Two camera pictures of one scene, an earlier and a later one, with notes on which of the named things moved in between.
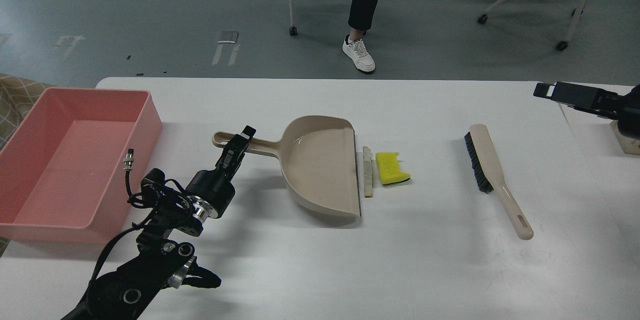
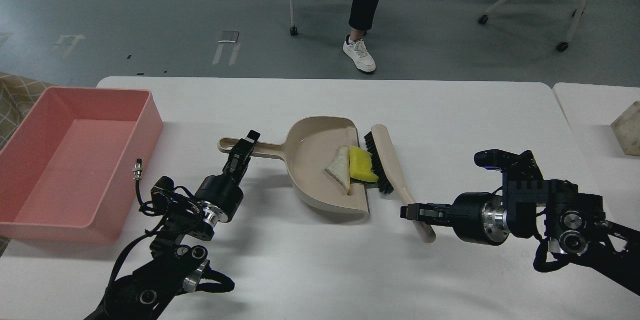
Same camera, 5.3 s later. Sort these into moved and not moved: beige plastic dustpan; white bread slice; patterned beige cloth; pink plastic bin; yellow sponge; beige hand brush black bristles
Moved: beige hand brush black bristles; beige plastic dustpan; yellow sponge; white bread slice
Not moved: patterned beige cloth; pink plastic bin
